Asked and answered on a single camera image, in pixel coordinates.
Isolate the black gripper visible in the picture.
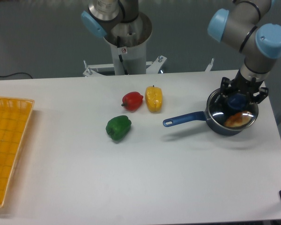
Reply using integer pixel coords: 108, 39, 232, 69
220, 70, 269, 104

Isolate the glass lid with blue knob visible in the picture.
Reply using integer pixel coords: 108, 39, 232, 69
207, 89, 259, 130

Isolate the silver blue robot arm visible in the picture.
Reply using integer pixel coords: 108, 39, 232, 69
81, 0, 281, 109

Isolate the golden bread roll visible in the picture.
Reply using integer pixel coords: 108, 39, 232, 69
224, 111, 254, 128

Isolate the dark blue saucepan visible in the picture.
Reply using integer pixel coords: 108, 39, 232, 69
163, 87, 259, 136

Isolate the yellow bell pepper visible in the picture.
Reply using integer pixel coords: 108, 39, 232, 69
145, 86, 163, 113

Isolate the red bell pepper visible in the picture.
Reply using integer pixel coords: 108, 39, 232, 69
121, 91, 143, 112

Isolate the green bell pepper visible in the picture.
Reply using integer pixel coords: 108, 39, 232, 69
105, 115, 132, 141

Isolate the yellow woven basket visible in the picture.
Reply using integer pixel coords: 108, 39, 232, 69
0, 97, 35, 208

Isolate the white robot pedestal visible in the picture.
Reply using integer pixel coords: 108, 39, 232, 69
81, 11, 167, 75

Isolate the black cable on floor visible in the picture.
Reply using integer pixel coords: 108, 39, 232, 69
0, 72, 33, 79

